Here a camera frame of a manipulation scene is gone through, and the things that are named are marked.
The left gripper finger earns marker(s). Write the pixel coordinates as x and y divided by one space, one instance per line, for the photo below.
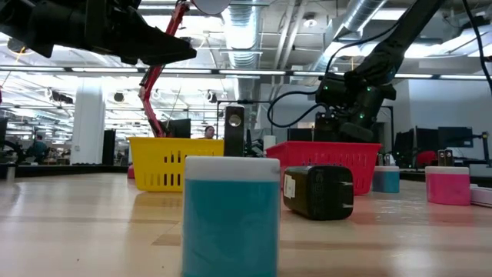
153 46

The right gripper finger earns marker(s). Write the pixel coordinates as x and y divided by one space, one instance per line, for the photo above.
326 127

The red plastic basket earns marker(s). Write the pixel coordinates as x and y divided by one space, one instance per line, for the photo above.
326 154

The black power adapter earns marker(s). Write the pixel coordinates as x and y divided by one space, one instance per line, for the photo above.
315 192

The teal white-topped cube charger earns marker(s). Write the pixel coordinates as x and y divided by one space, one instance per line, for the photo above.
386 181
230 223

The yellow plastic basket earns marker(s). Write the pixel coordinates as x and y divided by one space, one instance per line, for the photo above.
142 154

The pink white-topped cube charger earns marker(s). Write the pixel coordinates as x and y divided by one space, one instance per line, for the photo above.
447 188

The white rectangular device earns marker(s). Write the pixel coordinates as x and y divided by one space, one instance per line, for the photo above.
482 195

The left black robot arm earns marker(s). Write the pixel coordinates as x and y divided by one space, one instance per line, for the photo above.
11 15

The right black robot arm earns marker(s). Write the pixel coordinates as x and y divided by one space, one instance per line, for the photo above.
403 34

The red office chair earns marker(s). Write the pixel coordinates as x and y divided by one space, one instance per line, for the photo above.
426 158

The black low partition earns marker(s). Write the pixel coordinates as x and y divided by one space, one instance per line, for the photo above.
300 134

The long horizontal light bar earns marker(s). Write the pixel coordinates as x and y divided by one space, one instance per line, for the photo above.
192 71

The white container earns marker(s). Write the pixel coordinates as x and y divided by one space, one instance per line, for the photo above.
269 142

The black hanging spotlight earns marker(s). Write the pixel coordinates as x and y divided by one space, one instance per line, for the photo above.
118 97
210 96
61 97

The black monitor behind lamp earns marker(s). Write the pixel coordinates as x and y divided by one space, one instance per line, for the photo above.
180 129

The white building column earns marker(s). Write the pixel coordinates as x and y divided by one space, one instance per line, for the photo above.
88 127

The person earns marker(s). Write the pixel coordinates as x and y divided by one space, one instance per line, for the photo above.
38 148
209 132

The black desk monitors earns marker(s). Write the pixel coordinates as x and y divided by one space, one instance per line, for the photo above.
455 136

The black tall cabinet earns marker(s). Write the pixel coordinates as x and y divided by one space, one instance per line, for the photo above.
108 148

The silver slanted ventilation duct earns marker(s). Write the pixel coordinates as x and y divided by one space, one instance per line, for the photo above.
361 11

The silver spiral ventilation duct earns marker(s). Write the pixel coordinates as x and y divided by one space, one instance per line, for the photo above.
242 31

